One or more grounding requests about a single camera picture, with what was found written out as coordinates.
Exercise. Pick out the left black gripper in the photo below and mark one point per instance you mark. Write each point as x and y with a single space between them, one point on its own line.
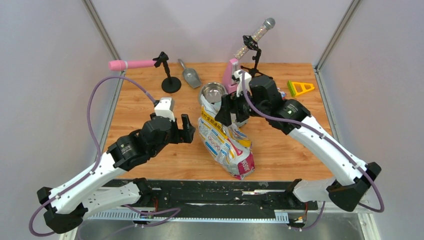
189 130

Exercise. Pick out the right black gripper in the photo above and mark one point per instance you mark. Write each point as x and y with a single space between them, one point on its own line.
230 105

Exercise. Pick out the pet food bag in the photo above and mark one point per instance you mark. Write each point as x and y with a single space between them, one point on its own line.
227 145

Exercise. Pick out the metal food scoop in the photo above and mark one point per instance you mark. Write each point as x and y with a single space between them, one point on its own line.
190 75

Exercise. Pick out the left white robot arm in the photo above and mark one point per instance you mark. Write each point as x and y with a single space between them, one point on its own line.
68 205

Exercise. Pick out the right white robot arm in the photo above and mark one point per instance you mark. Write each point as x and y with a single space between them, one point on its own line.
352 177

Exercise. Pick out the grey double pet bowl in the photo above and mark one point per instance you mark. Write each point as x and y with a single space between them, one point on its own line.
212 92

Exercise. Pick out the pink metronome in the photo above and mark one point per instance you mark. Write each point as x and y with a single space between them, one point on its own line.
227 80

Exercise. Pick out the yellow green triangle toy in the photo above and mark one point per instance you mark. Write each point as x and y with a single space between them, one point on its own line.
298 88

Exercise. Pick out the black tripod mic stand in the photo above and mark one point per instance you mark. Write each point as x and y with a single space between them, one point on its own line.
251 44

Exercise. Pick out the pink microphone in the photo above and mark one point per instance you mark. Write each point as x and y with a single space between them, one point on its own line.
122 65

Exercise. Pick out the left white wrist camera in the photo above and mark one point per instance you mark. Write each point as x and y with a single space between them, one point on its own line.
164 108

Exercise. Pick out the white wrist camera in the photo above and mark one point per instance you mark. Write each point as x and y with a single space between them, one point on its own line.
242 79
164 108

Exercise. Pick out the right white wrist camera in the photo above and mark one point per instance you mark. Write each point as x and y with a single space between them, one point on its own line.
242 79

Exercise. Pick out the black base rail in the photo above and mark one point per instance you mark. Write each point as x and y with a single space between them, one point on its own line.
216 201

